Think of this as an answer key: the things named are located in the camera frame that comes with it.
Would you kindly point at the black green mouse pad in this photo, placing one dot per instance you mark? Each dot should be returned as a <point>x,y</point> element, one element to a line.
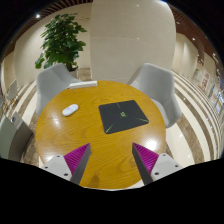
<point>120,116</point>

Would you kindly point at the white computer mouse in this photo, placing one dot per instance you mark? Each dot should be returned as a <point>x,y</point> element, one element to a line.
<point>70,110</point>

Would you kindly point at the round wooden table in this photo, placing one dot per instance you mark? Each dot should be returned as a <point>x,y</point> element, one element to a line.
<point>111,164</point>

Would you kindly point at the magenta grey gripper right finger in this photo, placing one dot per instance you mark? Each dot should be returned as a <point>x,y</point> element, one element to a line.
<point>153,166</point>

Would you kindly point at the grey chair at left edge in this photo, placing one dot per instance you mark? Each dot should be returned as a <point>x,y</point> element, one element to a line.
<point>14,137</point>

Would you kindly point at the grey right chair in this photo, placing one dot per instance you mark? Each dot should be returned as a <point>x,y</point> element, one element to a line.
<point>158,84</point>

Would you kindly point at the green potted plant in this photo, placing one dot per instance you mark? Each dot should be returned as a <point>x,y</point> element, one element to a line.
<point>61,43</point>

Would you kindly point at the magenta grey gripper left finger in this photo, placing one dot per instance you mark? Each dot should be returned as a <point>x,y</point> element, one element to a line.
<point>71,166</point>

